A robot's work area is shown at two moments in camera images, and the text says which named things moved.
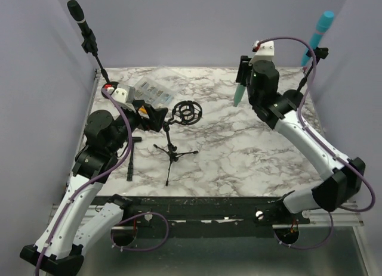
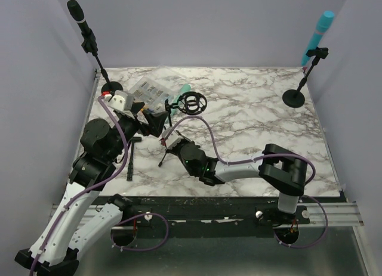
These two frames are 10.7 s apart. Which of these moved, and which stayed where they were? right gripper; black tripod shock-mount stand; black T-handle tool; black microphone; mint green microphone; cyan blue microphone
Moved: black tripod shock-mount stand; mint green microphone; right gripper
Stayed: black T-handle tool; black microphone; cyan blue microphone
